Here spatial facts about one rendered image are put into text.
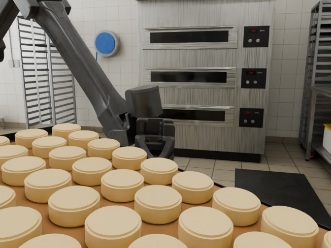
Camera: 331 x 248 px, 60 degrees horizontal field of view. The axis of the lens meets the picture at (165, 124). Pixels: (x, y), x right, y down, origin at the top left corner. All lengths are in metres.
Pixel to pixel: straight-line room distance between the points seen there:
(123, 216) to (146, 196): 0.04
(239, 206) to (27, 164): 0.26
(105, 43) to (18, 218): 4.41
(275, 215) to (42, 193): 0.24
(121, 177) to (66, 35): 0.43
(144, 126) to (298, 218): 0.29
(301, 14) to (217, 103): 1.79
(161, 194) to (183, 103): 3.11
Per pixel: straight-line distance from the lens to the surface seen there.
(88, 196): 0.31
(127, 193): 0.33
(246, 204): 0.32
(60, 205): 0.30
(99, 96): 0.64
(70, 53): 0.69
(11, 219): 0.29
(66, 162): 0.41
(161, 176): 0.37
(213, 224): 0.28
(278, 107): 4.42
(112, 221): 0.27
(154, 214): 0.29
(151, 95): 0.56
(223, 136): 3.43
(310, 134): 3.76
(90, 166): 0.38
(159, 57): 3.44
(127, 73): 4.65
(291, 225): 0.30
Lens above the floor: 1.13
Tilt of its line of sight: 12 degrees down
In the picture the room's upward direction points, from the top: straight up
